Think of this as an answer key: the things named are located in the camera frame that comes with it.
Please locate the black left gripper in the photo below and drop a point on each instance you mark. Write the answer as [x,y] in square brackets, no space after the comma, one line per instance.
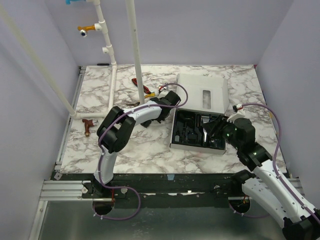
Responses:
[160,119]

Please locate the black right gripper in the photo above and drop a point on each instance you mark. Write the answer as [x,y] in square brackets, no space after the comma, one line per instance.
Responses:
[215,127]

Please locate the white hair clipper kit box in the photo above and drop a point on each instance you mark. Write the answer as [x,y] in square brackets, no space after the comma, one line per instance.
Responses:
[205,99]

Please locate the black clipper guard comb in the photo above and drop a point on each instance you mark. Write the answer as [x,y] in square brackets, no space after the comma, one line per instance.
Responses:
[146,124]

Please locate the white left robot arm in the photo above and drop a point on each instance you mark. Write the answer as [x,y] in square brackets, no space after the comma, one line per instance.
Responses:
[116,129]

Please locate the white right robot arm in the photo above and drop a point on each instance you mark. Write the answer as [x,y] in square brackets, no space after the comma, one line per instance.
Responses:
[264,183]

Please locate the small oil bottle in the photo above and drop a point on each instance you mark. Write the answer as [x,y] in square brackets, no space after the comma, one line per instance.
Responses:
[176,138]

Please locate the brown garden faucet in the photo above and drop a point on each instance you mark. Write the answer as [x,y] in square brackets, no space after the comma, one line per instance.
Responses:
[89,123]

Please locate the orange faucet on pipe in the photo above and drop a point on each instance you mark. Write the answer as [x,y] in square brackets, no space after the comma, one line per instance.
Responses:
[83,30]

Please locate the yellow wire brush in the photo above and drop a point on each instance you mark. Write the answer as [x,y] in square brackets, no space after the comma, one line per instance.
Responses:
[150,95]

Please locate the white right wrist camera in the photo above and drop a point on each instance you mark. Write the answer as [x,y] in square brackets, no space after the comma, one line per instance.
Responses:
[239,112]

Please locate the yellow handled pliers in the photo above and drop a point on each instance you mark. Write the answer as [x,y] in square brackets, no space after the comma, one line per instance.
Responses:
[133,104]

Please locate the white PVC pipe frame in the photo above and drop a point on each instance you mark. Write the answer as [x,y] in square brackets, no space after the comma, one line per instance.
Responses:
[108,49]

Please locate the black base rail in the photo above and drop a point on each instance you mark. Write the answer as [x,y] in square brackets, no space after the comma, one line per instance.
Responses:
[128,191]

